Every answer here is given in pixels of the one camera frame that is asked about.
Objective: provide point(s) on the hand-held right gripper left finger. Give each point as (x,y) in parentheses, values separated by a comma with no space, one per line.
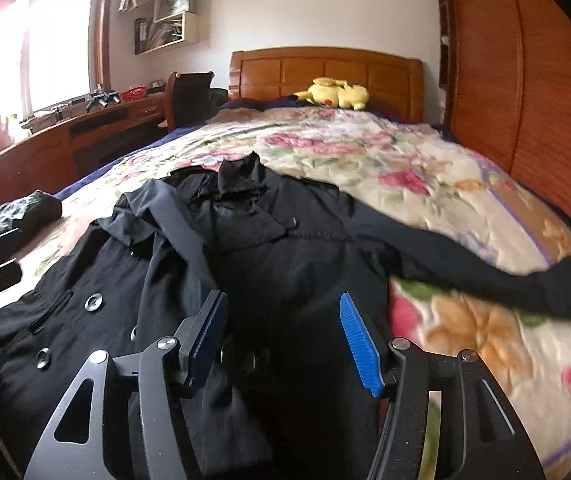
(204,340)

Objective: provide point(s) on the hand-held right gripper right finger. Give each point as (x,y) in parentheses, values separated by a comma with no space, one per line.
(360,345)

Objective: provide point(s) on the black coat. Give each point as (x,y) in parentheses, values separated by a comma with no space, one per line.
(285,260)

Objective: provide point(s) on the wooden desk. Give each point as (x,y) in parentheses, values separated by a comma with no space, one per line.
(40,150)

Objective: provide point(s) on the black binoculars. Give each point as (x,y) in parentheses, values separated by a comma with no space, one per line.
(99,98)

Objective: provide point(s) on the floral blanket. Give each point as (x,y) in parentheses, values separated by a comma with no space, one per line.
(390,160)

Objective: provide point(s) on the red basket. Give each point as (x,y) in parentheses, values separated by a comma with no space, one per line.
(134,93)

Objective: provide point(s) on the window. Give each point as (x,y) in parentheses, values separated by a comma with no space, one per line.
(50,35)

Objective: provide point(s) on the wooden chair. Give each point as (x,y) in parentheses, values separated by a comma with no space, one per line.
(188,97)

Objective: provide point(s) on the yellow plush toy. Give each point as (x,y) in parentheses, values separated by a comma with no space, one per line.
(335,92)

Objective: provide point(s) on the wooden bed headboard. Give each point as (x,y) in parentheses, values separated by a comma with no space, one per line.
(325,62)

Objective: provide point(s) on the wooden louvered wardrobe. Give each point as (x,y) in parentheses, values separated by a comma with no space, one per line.
(525,60)

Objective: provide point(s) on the white wall shelf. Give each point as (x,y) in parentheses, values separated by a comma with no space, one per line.
(168,25)

